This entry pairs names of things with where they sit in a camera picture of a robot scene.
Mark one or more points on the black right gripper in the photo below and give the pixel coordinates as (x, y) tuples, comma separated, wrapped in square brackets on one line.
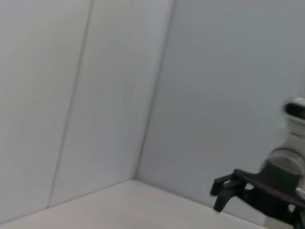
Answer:
[(274, 186)]

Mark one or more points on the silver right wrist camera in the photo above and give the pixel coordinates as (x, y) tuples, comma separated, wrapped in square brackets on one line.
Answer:
[(295, 107)]

